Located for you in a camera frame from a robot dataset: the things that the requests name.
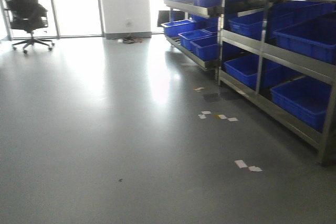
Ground blue bin far rack middle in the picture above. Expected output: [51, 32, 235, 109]
[178, 29, 212, 51]

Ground blue bin rack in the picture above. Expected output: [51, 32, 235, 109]
[178, 29, 212, 51]
[161, 19, 197, 37]
[191, 36, 219, 61]

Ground blue bin far rack front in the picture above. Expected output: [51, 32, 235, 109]
[191, 36, 219, 61]

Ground blue bin far rack back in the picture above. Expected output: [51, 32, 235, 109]
[161, 19, 197, 37]

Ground blue bin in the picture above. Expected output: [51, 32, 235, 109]
[273, 18, 335, 65]
[271, 77, 331, 132]
[228, 12, 265, 40]
[224, 54, 283, 90]

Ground steel shelving rack far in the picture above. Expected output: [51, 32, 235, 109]
[161, 0, 222, 71]

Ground steel shelving rack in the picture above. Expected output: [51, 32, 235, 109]
[161, 0, 222, 71]
[217, 0, 335, 166]

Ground white paper floor marker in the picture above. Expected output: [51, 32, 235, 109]
[234, 159, 263, 172]

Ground steel shelving rack near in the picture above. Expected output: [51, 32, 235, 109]
[217, 0, 335, 166]

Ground blue bin bottom near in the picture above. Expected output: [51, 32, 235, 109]
[271, 77, 331, 132]

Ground blue bin middle near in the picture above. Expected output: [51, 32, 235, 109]
[273, 18, 335, 65]

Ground black office chair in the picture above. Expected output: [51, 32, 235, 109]
[5, 0, 55, 54]

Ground cables on floor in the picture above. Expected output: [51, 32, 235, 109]
[112, 34, 144, 44]

